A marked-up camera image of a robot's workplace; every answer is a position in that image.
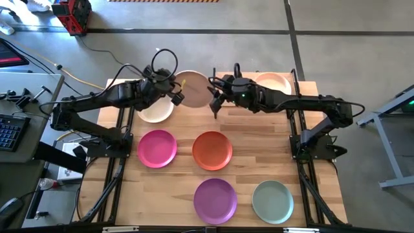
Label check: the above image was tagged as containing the purple plate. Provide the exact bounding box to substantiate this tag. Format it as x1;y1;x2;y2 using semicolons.
193;177;238;225

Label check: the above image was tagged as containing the peach plate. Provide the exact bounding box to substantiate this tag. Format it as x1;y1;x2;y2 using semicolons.
254;71;293;96

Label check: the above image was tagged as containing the black flat bar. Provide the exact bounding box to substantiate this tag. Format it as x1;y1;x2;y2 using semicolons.
34;141;88;174

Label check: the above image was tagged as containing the orange plate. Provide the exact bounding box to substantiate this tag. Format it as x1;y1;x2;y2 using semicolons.
191;130;234;172

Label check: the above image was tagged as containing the black aluminium mounting frame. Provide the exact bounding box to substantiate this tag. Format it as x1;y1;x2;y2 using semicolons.
72;77;349;227

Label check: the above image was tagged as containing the cream white plate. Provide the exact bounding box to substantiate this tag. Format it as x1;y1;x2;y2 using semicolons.
137;95;175;124

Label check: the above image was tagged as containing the black floor cable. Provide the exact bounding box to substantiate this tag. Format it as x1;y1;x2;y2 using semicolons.
77;35;145;78

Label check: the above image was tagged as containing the black metal clamp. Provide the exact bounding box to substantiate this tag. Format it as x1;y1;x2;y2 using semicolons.
14;85;52;109
0;89;17;102

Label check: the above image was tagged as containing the yellow floor cable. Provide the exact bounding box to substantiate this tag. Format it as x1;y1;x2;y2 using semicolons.
32;48;106;91

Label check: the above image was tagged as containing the white box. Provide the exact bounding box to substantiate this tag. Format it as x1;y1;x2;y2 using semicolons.
57;142;88;181

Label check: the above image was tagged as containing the sage green plate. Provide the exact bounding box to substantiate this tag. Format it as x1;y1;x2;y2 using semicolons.
252;179;295;225

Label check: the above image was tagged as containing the clear bottle with red cap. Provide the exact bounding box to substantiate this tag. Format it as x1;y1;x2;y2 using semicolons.
38;177;61;192

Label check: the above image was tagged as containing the grey metal table stand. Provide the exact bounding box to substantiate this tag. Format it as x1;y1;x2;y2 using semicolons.
355;84;414;189

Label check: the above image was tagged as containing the red black tool box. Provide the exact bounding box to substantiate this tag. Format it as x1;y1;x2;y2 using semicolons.
51;0;93;37

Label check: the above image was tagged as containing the white metal bracket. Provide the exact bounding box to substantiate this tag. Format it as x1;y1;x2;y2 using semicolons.
283;227;320;233
102;226;140;233

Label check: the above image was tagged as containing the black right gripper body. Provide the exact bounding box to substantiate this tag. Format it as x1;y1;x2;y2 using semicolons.
221;74;259;107

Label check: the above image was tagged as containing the tan brown plate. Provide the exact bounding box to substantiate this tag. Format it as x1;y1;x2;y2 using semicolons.
174;70;214;109

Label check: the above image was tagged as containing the magenta pink plate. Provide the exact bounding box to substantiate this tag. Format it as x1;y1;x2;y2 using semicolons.
136;129;178;169

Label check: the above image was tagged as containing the black computer mouse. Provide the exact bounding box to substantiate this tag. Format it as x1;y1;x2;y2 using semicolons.
0;197;24;229

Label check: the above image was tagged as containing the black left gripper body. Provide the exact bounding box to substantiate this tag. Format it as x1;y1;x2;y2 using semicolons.
140;67;177;98

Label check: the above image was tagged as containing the black backlit keyboard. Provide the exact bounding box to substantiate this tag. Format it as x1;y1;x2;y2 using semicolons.
0;113;32;153

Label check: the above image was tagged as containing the grey desk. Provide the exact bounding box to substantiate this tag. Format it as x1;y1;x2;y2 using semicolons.
0;71;65;164

